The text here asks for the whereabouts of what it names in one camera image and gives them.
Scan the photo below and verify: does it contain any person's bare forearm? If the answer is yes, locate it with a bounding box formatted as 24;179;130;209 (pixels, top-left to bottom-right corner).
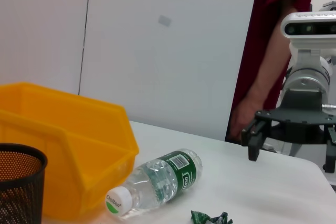
246;0;296;104

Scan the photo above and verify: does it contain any green plastic wrapper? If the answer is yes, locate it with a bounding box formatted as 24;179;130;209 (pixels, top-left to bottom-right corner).
191;210;234;224

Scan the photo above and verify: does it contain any person's bare hand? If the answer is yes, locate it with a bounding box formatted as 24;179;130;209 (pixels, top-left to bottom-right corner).
229;97;265;141

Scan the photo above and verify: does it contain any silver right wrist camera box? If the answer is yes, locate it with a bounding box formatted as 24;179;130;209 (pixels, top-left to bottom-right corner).
280;10;336;39

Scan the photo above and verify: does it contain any yellow plastic bin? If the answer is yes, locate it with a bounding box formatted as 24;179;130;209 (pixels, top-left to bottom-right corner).
0;82;140;219

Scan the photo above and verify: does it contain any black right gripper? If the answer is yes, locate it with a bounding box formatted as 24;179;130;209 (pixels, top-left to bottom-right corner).
240;89;336;174

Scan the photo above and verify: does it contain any black mesh pen holder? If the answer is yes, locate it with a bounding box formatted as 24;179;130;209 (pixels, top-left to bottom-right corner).
0;143;48;224

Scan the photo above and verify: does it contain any clear green-label water bottle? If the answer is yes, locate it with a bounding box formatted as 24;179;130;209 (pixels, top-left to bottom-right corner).
104;148;203;217

